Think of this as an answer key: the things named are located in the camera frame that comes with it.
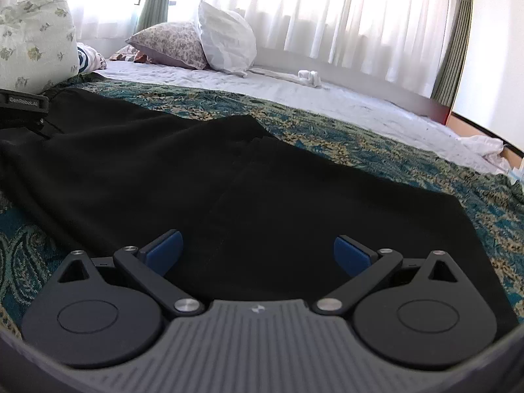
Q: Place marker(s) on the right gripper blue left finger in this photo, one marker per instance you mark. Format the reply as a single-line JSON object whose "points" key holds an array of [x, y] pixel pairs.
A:
{"points": [[148, 265]]}

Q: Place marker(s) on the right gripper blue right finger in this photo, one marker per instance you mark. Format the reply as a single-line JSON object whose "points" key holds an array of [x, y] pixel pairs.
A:
{"points": [[365, 267]]}

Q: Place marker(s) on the black pants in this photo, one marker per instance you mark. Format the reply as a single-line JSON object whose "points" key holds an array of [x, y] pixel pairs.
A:
{"points": [[258, 216]]}

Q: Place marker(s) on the leaf print folded duvet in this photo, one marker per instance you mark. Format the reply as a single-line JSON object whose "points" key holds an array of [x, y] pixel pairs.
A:
{"points": [[38, 45]]}

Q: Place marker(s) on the blue striped cushion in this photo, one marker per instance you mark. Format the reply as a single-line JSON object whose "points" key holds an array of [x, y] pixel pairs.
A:
{"points": [[90, 59]]}

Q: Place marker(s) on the teal paisley bedspread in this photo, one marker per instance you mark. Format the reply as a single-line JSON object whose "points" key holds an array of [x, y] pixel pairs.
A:
{"points": [[493, 204]]}

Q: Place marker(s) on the green curtain left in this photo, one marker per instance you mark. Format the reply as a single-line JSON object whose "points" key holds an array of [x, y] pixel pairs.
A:
{"points": [[153, 12]]}

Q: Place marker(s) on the green curtain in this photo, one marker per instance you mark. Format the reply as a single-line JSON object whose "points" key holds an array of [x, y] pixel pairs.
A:
{"points": [[153, 12], [447, 81]]}

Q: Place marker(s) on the floral grey pillow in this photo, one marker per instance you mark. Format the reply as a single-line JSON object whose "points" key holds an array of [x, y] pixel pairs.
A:
{"points": [[171, 44]]}

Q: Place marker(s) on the white bed sheet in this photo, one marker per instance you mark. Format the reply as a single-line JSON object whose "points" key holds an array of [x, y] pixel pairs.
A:
{"points": [[330, 100]]}

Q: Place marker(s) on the crumpled white cloth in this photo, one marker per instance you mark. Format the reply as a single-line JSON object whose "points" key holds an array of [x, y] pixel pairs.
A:
{"points": [[490, 149]]}

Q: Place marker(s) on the small white cloth bundle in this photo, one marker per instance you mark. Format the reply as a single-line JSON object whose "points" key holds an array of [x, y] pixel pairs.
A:
{"points": [[309, 78]]}

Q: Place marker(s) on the white pillow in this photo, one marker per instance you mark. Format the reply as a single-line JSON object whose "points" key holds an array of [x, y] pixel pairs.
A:
{"points": [[227, 40]]}

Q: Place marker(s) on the green curtain right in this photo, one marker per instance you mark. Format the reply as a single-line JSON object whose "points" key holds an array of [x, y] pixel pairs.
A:
{"points": [[447, 81]]}

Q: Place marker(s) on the white sheer curtain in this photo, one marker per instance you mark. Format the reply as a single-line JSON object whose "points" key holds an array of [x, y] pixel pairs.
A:
{"points": [[400, 41]]}

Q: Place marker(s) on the wooden bed frame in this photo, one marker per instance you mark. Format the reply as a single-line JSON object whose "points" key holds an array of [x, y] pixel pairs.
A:
{"points": [[284, 66]]}

